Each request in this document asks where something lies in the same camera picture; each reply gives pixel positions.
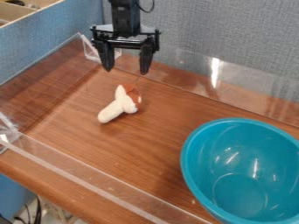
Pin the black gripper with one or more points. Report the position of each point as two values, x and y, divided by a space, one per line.
105 37

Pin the white plush mushroom red cap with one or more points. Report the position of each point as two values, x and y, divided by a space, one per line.
125 103

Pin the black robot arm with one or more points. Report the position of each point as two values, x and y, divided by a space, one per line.
125 16

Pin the blue plastic bowl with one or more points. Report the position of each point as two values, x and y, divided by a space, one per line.
240 168

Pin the clear acrylic left barrier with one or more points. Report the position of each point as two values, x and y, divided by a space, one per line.
23 56

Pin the clear acrylic barrier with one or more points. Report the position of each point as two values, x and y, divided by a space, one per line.
23 56
191 79
109 188

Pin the wooden shelf box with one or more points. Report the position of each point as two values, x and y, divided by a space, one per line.
15 10

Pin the clear acrylic back barrier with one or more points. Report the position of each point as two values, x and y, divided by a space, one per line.
191 79

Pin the clear acrylic front barrier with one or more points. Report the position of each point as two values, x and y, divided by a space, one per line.
109 188

